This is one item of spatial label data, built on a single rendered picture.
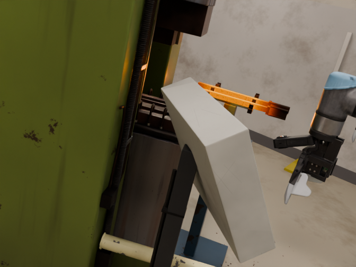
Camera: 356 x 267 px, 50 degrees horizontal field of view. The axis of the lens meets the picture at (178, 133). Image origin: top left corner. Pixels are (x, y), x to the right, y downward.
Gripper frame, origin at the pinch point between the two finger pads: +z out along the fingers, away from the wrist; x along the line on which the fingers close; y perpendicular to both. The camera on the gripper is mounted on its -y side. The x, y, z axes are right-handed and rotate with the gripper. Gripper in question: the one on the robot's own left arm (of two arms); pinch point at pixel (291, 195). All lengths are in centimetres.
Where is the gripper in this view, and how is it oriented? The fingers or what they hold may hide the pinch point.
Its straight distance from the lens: 112.3
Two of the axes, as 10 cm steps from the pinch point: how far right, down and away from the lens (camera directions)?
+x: 5.7, -1.6, 8.1
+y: 8.0, 3.7, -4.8
